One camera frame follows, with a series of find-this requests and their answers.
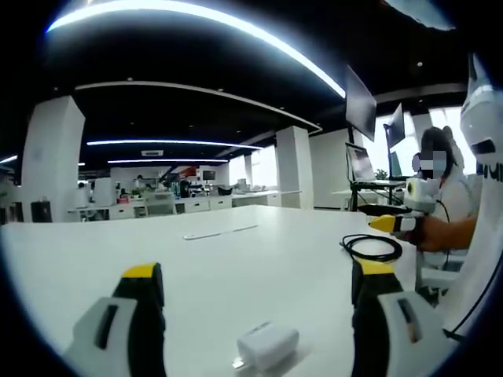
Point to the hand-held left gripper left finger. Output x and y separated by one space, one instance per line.
118 337

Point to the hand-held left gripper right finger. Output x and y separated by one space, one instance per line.
393 334

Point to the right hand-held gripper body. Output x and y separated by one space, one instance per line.
422 194

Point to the white charger adapter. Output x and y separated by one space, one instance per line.
271 345

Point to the white desk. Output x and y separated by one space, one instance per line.
236 275

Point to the person's right hand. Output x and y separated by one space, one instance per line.
434 233

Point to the black laptop stand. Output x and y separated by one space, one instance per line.
373 184

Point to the open laptop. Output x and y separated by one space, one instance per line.
361 163

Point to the white chair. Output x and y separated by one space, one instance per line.
440 277

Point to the small black monitor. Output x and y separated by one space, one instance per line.
397 125

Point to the person's white clothing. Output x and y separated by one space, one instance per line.
481 243

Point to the white chest device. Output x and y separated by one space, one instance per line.
481 114

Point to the large black monitor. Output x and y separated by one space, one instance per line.
360 106

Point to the grey office chair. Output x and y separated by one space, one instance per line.
160 206

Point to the black box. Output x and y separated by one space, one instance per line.
41 212

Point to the row of white cabinets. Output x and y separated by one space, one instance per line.
220 202

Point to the short ceiling light strip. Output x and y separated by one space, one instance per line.
165 160

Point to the ceiling air vent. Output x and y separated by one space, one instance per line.
152 152

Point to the long ceiling light strip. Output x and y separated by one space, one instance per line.
169 142

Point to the long curved ceiling light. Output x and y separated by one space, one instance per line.
204 9

